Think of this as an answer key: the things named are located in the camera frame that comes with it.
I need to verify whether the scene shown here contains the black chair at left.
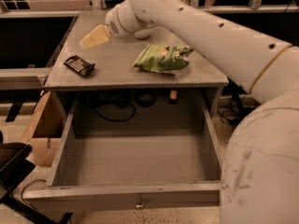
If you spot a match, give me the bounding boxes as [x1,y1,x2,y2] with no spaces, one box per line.
[0,142,72,224]

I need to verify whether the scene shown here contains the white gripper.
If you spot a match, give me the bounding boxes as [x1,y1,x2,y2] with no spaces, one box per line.
[79,0,155,49]

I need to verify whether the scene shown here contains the open grey top drawer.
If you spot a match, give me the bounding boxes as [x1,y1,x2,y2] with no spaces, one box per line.
[24,90,221,211]

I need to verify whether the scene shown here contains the black floor cables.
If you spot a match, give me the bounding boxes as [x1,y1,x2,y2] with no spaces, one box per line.
[216,105,242,128]

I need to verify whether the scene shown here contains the metal drawer knob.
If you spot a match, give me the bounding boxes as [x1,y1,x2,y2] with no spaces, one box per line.
[135,198,145,210]

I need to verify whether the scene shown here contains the black cable behind drawer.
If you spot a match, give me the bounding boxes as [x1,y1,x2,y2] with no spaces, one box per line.
[90,91,157,123]

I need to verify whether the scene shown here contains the white ceramic bowl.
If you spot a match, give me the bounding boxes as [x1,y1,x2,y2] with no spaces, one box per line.
[135,28,154,39]

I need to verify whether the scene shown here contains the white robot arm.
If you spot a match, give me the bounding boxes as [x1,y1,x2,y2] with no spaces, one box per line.
[80,0,299,224]

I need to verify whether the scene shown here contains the green chip bag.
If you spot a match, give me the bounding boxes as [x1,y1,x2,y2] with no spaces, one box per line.
[134,44,193,74]

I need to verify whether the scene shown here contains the black rxbar chocolate wrapper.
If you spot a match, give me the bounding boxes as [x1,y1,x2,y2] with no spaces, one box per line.
[64,55,94,77]

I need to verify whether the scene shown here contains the brown cardboard box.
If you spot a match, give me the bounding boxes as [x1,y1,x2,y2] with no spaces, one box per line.
[21,91,66,167]

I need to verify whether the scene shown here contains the grey wooden cabinet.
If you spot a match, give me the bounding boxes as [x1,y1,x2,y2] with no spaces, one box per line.
[45,10,228,110]

